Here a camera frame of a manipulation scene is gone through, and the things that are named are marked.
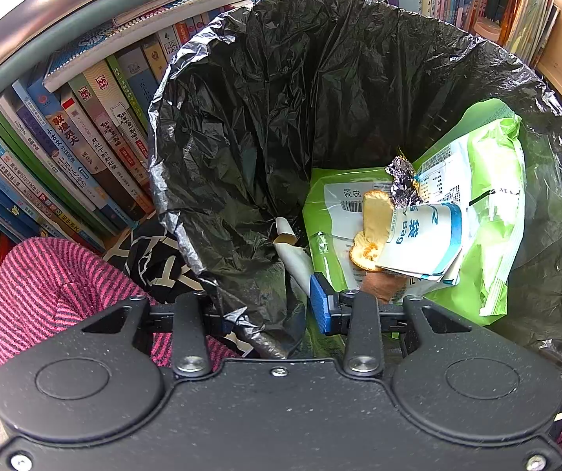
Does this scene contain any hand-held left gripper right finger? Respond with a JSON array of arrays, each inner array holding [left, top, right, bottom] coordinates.
[[309, 271, 473, 380]]

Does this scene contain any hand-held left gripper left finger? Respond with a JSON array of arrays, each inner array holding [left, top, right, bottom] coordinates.
[[82, 290, 236, 380]]

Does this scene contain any large orange peel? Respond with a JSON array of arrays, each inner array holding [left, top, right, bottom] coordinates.
[[363, 190, 394, 245]]

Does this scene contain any black bin bag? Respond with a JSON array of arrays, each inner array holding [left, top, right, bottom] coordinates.
[[148, 0, 562, 369]]

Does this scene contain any black patterned blanket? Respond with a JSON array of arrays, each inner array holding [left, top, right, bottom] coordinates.
[[102, 103, 562, 433]]

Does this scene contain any brown crumpled wrapper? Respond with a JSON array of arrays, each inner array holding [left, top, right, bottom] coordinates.
[[362, 271, 407, 305]]

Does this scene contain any small orange peel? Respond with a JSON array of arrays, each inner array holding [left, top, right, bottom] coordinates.
[[350, 233, 385, 272]]

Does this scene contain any pink striped clothing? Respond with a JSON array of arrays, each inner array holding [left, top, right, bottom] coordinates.
[[0, 238, 243, 371]]

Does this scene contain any silver foil wrapper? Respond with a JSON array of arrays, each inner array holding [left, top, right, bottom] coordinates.
[[385, 156, 425, 207]]

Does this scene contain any green plastic bag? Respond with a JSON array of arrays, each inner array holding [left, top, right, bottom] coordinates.
[[302, 99, 527, 327]]

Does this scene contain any row of slanted textbooks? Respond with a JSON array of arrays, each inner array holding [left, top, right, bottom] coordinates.
[[0, 24, 184, 256]]

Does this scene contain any stack of notebooks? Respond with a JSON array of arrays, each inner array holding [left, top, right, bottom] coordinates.
[[0, 0, 255, 109]]

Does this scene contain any row of tall picture books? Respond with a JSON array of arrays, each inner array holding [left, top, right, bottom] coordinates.
[[477, 0, 561, 67]]

